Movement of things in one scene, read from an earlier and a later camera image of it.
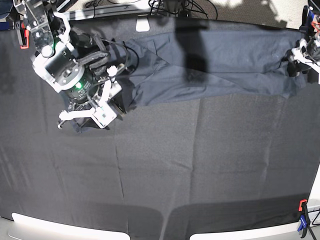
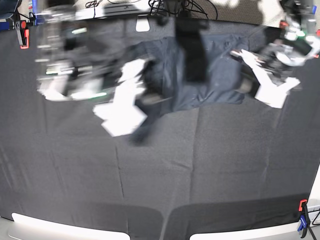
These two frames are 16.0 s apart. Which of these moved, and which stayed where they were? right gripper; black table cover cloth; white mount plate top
Moved: right gripper
Stayed: black table cover cloth; white mount plate top
